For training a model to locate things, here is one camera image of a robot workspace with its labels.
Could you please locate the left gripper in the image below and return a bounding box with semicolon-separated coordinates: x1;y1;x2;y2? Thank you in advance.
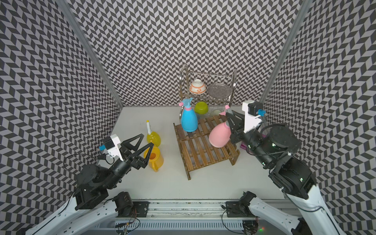
102;134;153;190

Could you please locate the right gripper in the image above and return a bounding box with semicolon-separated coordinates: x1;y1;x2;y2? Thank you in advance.
226;110;276;166

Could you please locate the yellow spray bottle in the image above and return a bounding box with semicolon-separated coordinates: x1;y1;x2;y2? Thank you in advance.
146;120;161;147

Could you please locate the pink spray bottle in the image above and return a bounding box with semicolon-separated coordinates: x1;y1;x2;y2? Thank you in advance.
209;121;231;148

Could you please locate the blue spray bottle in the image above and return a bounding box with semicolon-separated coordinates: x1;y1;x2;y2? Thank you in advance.
179;98;198;133

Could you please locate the wooden slatted shelf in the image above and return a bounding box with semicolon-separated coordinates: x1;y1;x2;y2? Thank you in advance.
174;115;240;180

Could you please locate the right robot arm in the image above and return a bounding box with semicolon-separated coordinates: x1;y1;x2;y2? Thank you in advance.
226;111;344;235

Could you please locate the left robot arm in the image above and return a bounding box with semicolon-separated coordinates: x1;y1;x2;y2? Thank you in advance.
17;134;154;235

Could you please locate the yellow watering can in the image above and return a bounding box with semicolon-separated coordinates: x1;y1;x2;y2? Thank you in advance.
148;146;164;172

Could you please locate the purple box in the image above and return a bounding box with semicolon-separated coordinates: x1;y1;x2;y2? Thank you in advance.
240;143;248;150

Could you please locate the glass plate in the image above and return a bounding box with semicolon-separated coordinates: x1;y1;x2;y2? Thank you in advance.
207;83;232;99

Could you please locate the metal dish rack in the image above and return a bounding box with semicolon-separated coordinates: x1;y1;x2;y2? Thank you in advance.
179;64;238;113

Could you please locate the orange patterned bowl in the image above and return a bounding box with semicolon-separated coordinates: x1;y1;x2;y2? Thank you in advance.
189;79;207;95

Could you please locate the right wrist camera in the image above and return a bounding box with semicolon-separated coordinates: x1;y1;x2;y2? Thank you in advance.
242;100;266;133

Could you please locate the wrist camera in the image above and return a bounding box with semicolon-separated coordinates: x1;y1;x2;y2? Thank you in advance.
99;134;123;161
242;100;266;133

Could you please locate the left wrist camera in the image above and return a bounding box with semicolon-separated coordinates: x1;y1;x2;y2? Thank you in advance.
99;134;123;161

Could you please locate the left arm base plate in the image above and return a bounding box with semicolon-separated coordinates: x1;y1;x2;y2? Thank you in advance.
130;201;150;218

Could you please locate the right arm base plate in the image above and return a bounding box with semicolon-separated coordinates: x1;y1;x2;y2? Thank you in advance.
225;201;255;218

